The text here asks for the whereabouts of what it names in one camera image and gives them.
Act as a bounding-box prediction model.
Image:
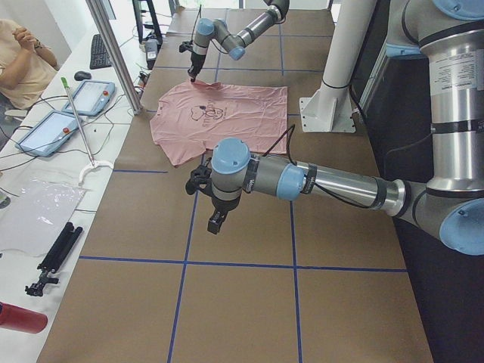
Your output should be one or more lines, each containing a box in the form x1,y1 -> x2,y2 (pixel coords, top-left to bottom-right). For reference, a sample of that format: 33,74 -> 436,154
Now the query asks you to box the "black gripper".
188,53 -> 204,82
207,192 -> 239,234

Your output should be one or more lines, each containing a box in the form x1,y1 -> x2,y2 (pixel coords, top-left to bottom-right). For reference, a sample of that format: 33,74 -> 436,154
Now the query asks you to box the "pink Snoopy t-shirt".
150,80 -> 288,166

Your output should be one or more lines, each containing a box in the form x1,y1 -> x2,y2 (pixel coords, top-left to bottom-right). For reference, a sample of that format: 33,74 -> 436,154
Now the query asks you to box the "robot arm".
202,1 -> 483,256
179,0 -> 290,82

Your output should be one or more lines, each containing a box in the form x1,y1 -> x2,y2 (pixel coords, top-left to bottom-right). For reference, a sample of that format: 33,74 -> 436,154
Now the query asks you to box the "black power adapter box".
144,38 -> 160,70

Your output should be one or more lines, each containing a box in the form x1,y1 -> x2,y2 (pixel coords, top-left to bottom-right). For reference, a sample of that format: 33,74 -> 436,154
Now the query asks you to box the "black keyboard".
89,34 -> 112,70

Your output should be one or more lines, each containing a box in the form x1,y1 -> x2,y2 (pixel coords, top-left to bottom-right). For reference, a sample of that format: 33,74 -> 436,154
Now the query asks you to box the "far teach pendant tablet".
70,80 -> 116,116

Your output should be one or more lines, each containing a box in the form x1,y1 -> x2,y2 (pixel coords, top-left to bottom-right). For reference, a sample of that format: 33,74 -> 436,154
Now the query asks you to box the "teach pendant tablet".
70,80 -> 116,116
16,110 -> 78,157

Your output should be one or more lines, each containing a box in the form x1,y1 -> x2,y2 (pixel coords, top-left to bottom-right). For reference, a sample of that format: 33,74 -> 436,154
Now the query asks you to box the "black computer mouse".
74,71 -> 92,81

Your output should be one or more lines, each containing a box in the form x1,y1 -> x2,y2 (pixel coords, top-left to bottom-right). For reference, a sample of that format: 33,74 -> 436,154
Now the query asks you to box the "metal reacher stick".
60,76 -> 114,185

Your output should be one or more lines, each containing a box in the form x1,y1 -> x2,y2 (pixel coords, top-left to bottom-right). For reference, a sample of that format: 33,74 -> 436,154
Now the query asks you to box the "black folded tripod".
25,222 -> 83,297

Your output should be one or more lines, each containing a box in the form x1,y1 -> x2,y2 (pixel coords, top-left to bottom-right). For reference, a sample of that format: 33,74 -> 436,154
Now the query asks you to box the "near teach pendant tablet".
16,110 -> 78,157

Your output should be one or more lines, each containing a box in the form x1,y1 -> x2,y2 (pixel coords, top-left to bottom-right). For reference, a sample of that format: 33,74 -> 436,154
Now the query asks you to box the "seated person beige shirt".
1,19 -> 58,110

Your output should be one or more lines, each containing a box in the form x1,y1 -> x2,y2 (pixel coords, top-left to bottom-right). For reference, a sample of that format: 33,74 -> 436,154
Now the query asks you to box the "clear plastic bag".
1,179 -> 85,256

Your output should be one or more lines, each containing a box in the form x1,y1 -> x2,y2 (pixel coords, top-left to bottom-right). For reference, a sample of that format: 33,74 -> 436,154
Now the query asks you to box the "red water bottle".
0,302 -> 48,334

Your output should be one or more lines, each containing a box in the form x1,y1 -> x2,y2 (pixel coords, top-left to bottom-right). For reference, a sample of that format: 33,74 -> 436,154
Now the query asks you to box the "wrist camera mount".
185,157 -> 213,197
178,41 -> 193,53

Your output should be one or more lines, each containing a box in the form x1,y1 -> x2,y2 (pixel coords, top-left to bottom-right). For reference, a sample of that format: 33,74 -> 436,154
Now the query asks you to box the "aluminium frame post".
85,0 -> 142,115

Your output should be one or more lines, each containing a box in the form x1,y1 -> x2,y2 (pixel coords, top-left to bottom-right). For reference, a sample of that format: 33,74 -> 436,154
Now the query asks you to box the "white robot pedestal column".
299,0 -> 377,133

